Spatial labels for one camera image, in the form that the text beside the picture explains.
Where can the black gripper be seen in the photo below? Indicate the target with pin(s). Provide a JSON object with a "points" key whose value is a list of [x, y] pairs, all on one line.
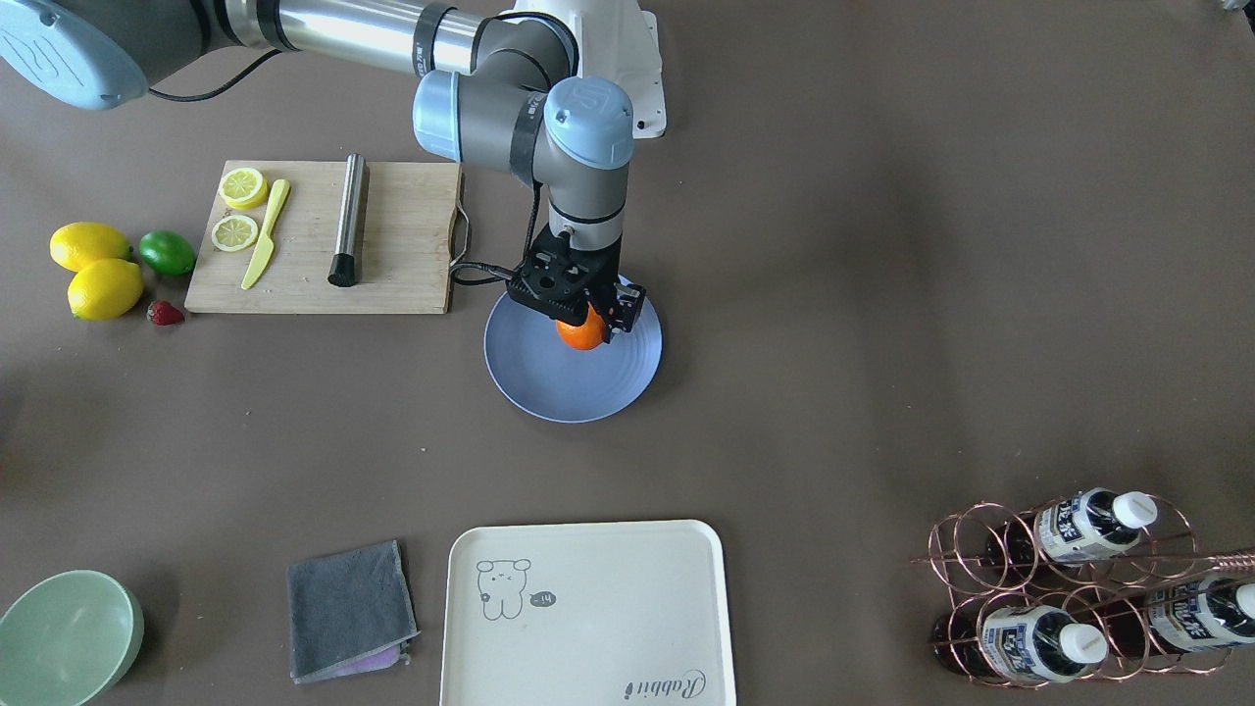
{"points": [[625, 304]]}

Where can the orange mandarin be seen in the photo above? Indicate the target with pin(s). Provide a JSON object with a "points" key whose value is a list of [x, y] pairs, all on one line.
{"points": [[591, 334]]}

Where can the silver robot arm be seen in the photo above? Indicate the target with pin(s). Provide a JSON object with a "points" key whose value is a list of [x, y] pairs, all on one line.
{"points": [[496, 92]]}

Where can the blue round plate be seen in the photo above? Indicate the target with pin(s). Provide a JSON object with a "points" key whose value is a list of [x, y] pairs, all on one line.
{"points": [[543, 376]]}

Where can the wooden cutting board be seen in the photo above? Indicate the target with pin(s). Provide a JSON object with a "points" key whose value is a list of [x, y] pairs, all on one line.
{"points": [[403, 252]]}

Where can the steel cylinder grinder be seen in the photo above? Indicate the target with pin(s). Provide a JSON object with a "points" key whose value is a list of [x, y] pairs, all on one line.
{"points": [[344, 268]]}

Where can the cream rabbit tray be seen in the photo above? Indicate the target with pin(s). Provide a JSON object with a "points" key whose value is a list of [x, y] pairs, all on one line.
{"points": [[622, 613]]}

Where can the yellow plastic knife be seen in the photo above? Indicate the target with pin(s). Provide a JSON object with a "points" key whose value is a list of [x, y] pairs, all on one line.
{"points": [[265, 244]]}

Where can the lemon slice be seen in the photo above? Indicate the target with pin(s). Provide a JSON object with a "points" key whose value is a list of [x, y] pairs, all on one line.
{"points": [[243, 188], [234, 233]]}

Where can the grey folded cloth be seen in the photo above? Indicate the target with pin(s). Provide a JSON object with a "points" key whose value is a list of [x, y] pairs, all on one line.
{"points": [[349, 613]]}

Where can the green lime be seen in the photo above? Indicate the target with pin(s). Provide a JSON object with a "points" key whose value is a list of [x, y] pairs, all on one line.
{"points": [[167, 253]]}

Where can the red strawberry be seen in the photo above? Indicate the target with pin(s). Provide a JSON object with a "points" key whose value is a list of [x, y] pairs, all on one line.
{"points": [[162, 313]]}

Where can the dark bottle white cap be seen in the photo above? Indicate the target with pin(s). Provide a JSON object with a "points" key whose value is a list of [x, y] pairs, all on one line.
{"points": [[1097, 524]]}

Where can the mint green bowl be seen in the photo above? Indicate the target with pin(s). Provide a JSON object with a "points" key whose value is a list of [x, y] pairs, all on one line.
{"points": [[68, 639]]}

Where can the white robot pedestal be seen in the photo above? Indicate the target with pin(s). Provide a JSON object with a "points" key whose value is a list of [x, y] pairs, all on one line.
{"points": [[619, 41]]}

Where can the copper wire bottle rack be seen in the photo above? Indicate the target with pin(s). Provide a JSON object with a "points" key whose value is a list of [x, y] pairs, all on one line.
{"points": [[970, 552]]}

